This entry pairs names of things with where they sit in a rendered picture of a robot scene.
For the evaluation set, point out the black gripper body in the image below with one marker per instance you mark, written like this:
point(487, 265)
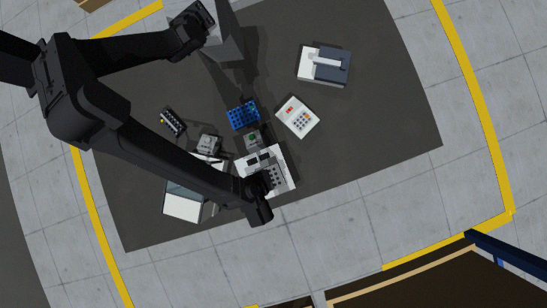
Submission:
point(263, 176)

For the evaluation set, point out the blue tube rack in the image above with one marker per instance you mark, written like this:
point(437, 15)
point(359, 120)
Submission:
point(245, 119)

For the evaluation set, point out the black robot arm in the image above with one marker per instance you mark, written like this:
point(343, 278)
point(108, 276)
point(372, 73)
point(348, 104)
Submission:
point(66, 72)

